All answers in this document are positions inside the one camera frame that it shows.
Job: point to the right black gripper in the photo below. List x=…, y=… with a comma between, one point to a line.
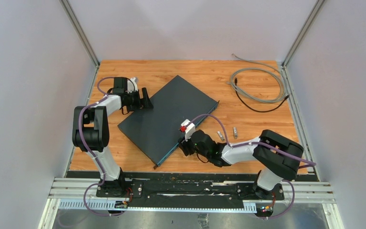
x=185, y=145

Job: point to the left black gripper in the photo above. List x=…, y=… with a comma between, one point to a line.
x=142, y=104

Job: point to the dark blue network switch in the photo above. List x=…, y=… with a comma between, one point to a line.
x=156, y=131

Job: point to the blue tab transceiver module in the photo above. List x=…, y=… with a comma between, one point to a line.
x=221, y=136

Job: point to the silver transceiver module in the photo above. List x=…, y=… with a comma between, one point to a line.
x=235, y=133

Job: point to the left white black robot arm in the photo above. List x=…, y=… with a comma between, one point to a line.
x=91, y=132

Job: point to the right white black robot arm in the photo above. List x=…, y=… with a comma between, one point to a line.
x=280, y=156

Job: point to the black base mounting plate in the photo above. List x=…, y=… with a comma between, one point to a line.
x=190, y=191

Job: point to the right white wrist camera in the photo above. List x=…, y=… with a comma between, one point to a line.
x=188, y=128

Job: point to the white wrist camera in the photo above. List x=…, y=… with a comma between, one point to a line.
x=132, y=85
x=188, y=128

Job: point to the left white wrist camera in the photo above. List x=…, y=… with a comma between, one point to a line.
x=132, y=85

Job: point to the left aluminium corner post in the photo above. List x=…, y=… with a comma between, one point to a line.
x=80, y=32

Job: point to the aluminium corner post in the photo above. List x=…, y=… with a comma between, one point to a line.
x=304, y=30
x=80, y=32

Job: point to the aluminium front frame rail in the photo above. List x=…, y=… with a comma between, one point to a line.
x=77, y=193

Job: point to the right aluminium corner post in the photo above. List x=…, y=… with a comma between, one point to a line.
x=304, y=30

